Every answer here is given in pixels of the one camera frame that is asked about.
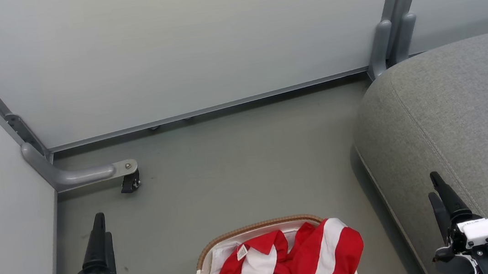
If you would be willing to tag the grey metal partition bottom rail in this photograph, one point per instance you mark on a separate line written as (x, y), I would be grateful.
(208, 109)

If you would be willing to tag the red and white striped garment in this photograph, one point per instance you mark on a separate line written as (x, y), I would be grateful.
(304, 263)

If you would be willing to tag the black caster wheel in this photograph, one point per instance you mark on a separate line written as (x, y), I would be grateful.
(130, 183)

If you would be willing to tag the white basket liner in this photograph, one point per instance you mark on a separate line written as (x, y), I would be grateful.
(225, 254)

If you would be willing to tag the grey fabric sofa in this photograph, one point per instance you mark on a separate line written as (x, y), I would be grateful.
(453, 122)

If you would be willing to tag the grey metal partition foot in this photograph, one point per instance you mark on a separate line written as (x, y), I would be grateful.
(78, 175)

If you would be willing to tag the woven laundry basket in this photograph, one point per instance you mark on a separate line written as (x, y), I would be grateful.
(241, 231)

